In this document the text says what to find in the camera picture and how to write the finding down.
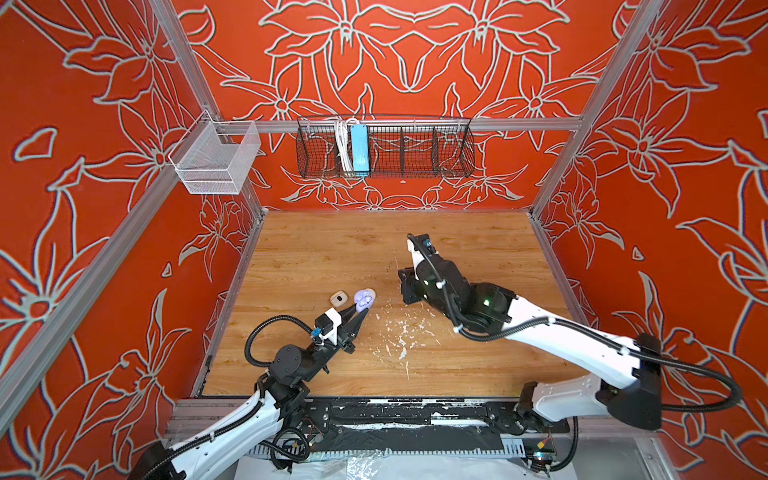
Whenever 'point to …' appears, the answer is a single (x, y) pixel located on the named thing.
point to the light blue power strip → (360, 148)
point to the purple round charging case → (364, 299)
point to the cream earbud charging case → (339, 298)
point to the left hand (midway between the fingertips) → (361, 306)
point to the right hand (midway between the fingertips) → (394, 272)
